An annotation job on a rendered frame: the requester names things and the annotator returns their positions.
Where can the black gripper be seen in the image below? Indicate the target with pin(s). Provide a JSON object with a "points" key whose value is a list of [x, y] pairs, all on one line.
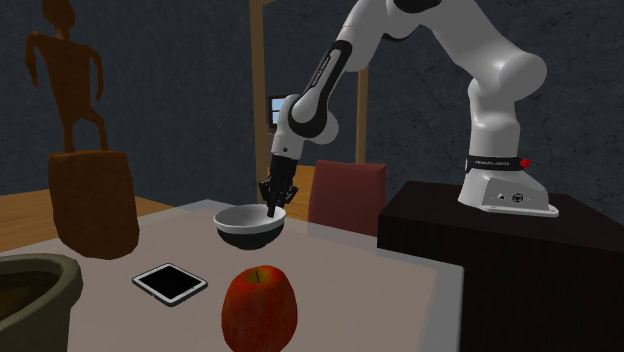
{"points": [[283, 169]]}

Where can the white and black bowl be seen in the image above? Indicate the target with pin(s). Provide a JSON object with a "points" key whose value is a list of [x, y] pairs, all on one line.
{"points": [[244, 225]]}

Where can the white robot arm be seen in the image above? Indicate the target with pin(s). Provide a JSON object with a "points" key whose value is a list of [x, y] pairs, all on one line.
{"points": [[492, 112]]}

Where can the dark red chair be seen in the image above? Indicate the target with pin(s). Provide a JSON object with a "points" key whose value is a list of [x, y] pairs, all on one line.
{"points": [[347, 197]]}

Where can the small framed window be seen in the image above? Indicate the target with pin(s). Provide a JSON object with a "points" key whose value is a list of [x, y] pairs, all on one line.
{"points": [[276, 110]]}

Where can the red apple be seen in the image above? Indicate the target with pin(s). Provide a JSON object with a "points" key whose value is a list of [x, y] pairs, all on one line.
{"points": [[259, 312]]}

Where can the pale table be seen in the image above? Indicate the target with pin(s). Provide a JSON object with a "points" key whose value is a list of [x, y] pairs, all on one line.
{"points": [[370, 297]]}

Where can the white tablet with black screen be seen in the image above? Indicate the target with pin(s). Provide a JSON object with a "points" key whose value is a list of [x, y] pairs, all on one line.
{"points": [[169, 284]]}

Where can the brown wooden figure statue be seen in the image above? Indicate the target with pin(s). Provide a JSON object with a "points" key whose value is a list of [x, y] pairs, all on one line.
{"points": [[92, 204]]}

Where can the dark robot stand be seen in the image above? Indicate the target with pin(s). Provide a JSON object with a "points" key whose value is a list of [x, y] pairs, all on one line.
{"points": [[512, 282]]}

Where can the olive green pot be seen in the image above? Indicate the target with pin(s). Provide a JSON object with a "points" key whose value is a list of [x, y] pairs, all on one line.
{"points": [[44, 302]]}

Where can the wooden door frame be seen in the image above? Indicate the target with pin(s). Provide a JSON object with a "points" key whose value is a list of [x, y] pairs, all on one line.
{"points": [[257, 97]]}

